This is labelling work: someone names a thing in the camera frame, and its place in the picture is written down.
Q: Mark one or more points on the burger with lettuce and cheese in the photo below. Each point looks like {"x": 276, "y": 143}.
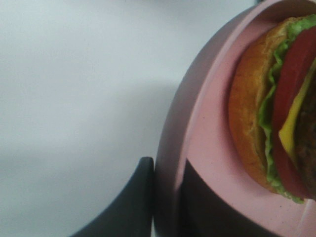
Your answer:
{"x": 272, "y": 109}

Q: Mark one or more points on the pink round plate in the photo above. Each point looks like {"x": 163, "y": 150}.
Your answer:
{"x": 196, "y": 128}

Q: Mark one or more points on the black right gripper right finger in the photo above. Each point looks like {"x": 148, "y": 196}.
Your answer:
{"x": 228, "y": 208}

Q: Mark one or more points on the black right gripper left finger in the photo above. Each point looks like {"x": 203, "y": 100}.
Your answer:
{"x": 130, "y": 213}

